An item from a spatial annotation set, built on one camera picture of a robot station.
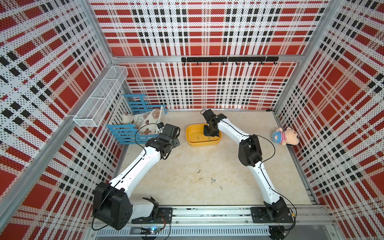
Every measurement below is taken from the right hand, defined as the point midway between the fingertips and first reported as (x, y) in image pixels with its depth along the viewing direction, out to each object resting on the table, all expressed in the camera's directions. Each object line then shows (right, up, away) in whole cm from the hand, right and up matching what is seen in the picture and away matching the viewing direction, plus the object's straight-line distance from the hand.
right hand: (209, 132), depth 102 cm
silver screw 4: (-6, -26, -16) cm, 31 cm away
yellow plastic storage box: (-10, -3, +2) cm, 10 cm away
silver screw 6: (+6, -31, -19) cm, 37 cm away
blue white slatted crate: (-55, -1, -4) cm, 55 cm away
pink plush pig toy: (+52, -2, -7) cm, 53 cm away
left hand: (-21, -3, -18) cm, 28 cm away
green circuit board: (-30, -44, -33) cm, 63 cm away
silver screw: (0, -4, +2) cm, 4 cm away
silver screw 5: (+1, -27, -17) cm, 32 cm away
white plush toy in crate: (-45, +7, +2) cm, 45 cm away
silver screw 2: (-8, -4, +2) cm, 9 cm away
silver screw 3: (-7, -23, -14) cm, 28 cm away
